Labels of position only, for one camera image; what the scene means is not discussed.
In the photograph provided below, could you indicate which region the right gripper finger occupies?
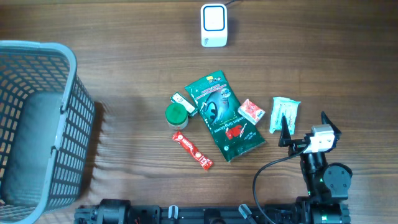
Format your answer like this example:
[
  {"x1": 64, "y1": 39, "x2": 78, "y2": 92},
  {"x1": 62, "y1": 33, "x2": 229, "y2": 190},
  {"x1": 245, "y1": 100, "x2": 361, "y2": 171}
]
[
  {"x1": 278, "y1": 115, "x2": 292, "y2": 147},
  {"x1": 321, "y1": 111, "x2": 341, "y2": 137}
]

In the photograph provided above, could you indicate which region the teal wipes packet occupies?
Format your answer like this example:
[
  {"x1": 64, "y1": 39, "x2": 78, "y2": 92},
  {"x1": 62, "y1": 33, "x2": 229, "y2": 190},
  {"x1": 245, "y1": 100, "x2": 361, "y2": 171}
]
[{"x1": 269, "y1": 96, "x2": 300, "y2": 135}]

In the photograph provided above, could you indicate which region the red white small packet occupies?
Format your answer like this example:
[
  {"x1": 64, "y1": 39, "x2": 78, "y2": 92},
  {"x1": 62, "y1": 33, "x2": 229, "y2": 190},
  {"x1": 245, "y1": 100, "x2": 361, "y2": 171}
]
[{"x1": 238, "y1": 99, "x2": 266, "y2": 125}]

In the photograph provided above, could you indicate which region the green 3M gloves pack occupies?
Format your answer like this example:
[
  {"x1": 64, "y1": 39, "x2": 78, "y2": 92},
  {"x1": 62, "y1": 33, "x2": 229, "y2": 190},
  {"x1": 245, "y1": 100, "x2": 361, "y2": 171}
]
[{"x1": 185, "y1": 70, "x2": 266, "y2": 162}]

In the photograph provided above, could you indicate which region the red Nescafe stick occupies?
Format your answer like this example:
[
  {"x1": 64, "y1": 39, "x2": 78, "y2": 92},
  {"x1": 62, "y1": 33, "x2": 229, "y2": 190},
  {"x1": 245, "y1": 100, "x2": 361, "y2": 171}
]
[{"x1": 172, "y1": 131, "x2": 213, "y2": 170}]

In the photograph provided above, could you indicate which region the green lid jar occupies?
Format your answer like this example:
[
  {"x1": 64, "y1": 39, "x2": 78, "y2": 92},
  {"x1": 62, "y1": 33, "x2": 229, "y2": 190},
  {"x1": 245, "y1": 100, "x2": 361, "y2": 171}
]
[{"x1": 165, "y1": 103, "x2": 188, "y2": 130}]

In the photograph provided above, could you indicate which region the small green white box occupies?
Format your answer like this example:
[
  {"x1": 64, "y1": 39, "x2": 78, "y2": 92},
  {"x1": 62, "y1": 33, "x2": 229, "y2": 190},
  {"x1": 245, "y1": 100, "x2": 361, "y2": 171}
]
[{"x1": 170, "y1": 91, "x2": 198, "y2": 118}]

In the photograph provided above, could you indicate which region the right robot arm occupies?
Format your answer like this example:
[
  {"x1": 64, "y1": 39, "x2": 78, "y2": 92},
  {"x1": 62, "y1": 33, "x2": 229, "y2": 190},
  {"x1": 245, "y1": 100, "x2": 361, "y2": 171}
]
[{"x1": 267, "y1": 112, "x2": 353, "y2": 224}]

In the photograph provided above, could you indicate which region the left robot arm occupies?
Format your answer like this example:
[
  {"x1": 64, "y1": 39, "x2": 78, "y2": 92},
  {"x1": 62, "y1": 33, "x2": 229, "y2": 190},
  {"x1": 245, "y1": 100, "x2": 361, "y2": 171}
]
[{"x1": 92, "y1": 199, "x2": 131, "y2": 224}]

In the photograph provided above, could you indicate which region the white barcode scanner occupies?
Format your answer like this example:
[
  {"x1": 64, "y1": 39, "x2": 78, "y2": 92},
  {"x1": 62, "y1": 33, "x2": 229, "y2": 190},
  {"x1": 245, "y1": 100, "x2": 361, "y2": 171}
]
[{"x1": 200, "y1": 3, "x2": 228, "y2": 47}]

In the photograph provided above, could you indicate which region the grey plastic basket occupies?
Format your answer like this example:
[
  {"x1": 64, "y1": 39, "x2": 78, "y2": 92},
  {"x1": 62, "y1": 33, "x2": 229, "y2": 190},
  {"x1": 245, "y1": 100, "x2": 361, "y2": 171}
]
[{"x1": 1, "y1": 40, "x2": 95, "y2": 223}]

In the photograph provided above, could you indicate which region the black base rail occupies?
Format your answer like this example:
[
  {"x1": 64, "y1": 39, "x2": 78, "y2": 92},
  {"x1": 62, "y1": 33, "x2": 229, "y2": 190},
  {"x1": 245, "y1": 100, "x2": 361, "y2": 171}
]
[{"x1": 74, "y1": 203, "x2": 351, "y2": 224}]

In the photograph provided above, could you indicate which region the right camera cable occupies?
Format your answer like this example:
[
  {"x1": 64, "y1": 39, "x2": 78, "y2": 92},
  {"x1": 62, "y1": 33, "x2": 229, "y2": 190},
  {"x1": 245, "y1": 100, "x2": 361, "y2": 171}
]
[{"x1": 252, "y1": 146, "x2": 312, "y2": 224}]

